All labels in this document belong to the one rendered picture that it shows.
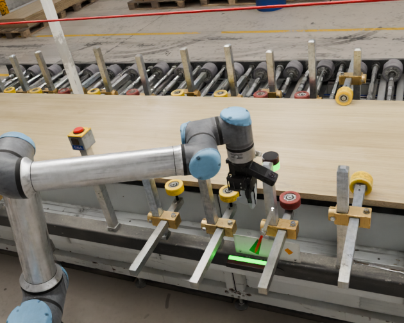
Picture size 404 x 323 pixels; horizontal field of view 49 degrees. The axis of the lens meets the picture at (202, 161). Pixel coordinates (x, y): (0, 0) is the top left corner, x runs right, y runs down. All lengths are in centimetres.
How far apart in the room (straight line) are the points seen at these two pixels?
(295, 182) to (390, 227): 40
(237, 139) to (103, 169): 41
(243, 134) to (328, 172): 62
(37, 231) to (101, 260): 126
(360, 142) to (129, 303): 157
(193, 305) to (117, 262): 52
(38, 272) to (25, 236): 17
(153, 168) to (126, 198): 105
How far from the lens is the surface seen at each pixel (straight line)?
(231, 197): 179
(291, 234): 169
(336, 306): 234
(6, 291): 320
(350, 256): 145
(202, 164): 122
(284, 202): 173
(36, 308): 168
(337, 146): 204
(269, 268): 156
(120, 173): 124
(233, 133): 135
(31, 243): 161
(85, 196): 242
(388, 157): 198
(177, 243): 194
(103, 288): 288
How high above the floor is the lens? 201
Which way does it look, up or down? 33 degrees down
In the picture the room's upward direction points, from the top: 12 degrees counter-clockwise
